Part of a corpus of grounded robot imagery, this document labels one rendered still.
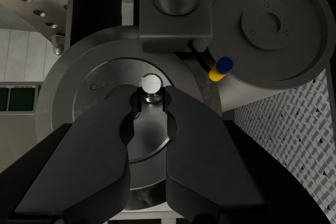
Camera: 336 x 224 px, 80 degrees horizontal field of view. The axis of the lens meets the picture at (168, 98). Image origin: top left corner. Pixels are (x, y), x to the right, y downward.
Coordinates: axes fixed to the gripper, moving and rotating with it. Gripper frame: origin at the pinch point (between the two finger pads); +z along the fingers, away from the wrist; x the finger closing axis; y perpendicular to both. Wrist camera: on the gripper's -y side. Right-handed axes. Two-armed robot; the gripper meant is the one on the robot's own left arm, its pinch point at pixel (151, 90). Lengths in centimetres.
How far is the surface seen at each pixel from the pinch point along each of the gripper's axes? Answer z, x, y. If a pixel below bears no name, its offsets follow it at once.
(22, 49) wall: 238, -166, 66
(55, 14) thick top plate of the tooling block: 33.6, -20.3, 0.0
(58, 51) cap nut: 38.3, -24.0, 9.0
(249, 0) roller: 9.3, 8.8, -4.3
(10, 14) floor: 227, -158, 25
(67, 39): 8.1, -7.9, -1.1
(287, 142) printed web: 7.0, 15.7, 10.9
